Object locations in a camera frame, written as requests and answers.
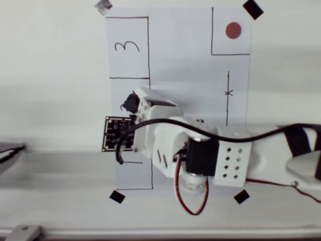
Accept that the black camera cable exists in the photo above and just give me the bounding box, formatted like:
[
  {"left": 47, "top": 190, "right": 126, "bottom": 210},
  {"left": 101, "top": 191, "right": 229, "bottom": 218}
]
[{"left": 115, "top": 117, "right": 321, "bottom": 165}]

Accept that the red thin wire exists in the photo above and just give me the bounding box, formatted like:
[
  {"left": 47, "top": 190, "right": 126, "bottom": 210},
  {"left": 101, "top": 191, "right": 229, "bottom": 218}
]
[{"left": 245, "top": 179, "right": 321, "bottom": 204}]

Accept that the white paper sheet with markings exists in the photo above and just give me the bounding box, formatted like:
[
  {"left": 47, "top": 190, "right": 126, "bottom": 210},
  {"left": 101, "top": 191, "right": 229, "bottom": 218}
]
[{"left": 105, "top": 7, "right": 252, "bottom": 191}]

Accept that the red round sticker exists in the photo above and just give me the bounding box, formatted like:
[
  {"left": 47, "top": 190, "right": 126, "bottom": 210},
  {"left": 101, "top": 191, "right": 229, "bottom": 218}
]
[{"left": 225, "top": 22, "right": 242, "bottom": 40}]

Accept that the red looped motor wire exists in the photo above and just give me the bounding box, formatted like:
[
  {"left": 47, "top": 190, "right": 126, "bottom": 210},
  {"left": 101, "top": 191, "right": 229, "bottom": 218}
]
[{"left": 174, "top": 157, "right": 210, "bottom": 216}]

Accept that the black camera circuit board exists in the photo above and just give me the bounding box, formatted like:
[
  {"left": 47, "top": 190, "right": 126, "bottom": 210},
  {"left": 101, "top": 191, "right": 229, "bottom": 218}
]
[{"left": 101, "top": 115, "right": 138, "bottom": 153}]

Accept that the black strap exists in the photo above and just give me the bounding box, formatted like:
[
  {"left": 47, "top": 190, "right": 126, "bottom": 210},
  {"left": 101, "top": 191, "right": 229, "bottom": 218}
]
[{"left": 282, "top": 125, "right": 317, "bottom": 158}]

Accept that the grey shiny tape piece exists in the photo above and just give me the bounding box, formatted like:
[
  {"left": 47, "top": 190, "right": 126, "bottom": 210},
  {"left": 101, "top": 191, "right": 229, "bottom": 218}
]
[{"left": 94, "top": 0, "right": 113, "bottom": 17}]

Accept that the black tape piece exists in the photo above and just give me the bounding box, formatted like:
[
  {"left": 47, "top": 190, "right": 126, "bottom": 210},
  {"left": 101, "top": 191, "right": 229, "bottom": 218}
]
[
  {"left": 108, "top": 190, "right": 126, "bottom": 204},
  {"left": 233, "top": 189, "right": 251, "bottom": 205},
  {"left": 242, "top": 0, "right": 265, "bottom": 21}
]

